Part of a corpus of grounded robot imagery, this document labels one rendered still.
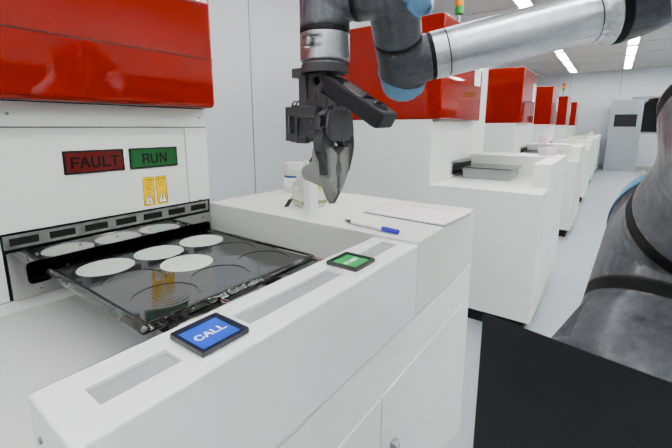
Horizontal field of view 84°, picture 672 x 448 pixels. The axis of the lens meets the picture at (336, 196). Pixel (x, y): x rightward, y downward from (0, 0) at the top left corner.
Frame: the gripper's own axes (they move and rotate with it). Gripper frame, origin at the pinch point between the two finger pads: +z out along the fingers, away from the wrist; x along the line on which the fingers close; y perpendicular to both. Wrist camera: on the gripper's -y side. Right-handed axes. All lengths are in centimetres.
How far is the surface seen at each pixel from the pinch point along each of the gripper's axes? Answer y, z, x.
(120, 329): 32.9, 24.5, 19.2
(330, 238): 11.6, 12.8, -15.2
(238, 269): 21.7, 16.6, 1.7
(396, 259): -8.1, 10.6, -5.8
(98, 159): 55, -4, 10
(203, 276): 24.5, 16.6, 7.7
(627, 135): -114, 9, -1225
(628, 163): -124, 83, -1225
